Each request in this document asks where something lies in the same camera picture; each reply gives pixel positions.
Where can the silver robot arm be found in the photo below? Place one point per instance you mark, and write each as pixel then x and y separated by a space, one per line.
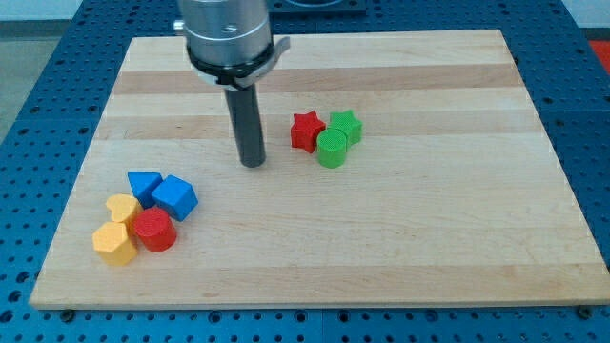
pixel 229 42

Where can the red star block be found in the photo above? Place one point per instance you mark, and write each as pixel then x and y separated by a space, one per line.
pixel 305 130

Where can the green star block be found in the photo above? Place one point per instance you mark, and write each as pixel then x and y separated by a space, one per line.
pixel 348 124

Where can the green cylinder block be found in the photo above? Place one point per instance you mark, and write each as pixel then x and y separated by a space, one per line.
pixel 331 148

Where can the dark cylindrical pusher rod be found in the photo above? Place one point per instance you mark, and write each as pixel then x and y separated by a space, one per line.
pixel 247 127

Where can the wooden board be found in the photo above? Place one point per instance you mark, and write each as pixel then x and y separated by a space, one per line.
pixel 454 197

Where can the blue cube block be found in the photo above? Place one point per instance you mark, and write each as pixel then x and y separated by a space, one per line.
pixel 175 196

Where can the red cylinder block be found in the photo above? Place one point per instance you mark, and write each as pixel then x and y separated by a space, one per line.
pixel 155 229

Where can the blue triangle block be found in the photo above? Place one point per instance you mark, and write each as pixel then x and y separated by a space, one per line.
pixel 143 183

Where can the yellow heart block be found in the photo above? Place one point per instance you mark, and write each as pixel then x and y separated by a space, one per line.
pixel 124 208

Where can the yellow hexagon block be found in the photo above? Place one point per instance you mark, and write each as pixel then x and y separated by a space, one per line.
pixel 114 244

